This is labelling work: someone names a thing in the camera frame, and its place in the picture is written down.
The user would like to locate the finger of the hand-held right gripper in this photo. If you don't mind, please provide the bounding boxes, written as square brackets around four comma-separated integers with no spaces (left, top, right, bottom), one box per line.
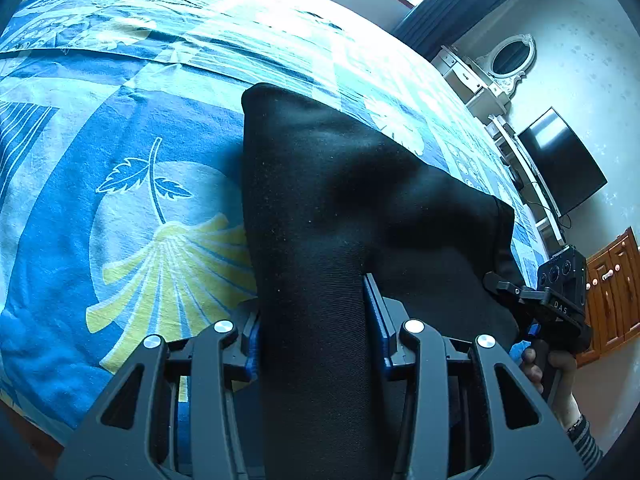
[482,271,531,311]

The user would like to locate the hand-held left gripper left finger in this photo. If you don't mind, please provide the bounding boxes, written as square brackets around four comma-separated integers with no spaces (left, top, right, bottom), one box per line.
[55,310,261,480]

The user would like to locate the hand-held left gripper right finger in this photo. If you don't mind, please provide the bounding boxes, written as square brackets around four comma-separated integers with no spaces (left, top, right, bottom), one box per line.
[362,272,587,480]

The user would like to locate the black pants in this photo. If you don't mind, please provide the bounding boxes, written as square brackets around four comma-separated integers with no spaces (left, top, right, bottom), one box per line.
[241,82,526,480]

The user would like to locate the person's right forearm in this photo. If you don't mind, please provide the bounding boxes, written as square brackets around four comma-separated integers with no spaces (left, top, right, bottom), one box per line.
[552,390,606,471]

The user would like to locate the person's right hand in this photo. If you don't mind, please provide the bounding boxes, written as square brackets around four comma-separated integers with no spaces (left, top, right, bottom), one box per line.
[520,348,578,407]

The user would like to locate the brown wooden cabinet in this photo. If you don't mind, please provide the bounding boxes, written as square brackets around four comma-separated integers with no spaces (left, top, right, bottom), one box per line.
[575,227,640,366]

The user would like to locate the white television stand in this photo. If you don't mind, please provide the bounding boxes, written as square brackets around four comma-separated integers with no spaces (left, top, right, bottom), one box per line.
[487,115,568,246]

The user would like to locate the black flat-screen television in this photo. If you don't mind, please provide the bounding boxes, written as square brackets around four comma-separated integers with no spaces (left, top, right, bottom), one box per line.
[517,106,608,218]

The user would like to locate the white dressing table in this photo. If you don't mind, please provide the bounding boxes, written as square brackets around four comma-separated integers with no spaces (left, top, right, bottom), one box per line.
[430,45,511,121]

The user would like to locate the white oval mirror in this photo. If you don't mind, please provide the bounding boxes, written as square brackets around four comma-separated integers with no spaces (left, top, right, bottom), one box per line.
[477,34,537,96]

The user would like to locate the blue leaf-patterned bed sheet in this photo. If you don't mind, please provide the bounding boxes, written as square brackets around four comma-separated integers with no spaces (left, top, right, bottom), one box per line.
[0,0,551,446]

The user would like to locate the dark blue curtain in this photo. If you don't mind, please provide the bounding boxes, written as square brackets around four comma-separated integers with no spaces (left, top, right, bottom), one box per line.
[392,0,531,63]

